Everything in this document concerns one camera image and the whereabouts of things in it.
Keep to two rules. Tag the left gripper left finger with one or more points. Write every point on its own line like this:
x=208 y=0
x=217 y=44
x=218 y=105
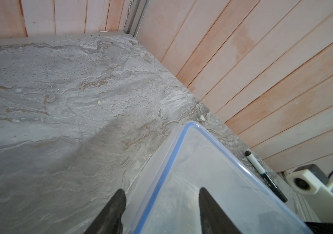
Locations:
x=108 y=220

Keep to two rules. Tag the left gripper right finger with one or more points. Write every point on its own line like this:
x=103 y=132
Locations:
x=213 y=218

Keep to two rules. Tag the clear lunch box blue rim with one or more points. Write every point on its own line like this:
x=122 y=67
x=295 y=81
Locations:
x=165 y=199

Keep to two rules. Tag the black white marker pen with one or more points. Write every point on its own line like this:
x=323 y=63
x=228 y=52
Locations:
x=271 y=184

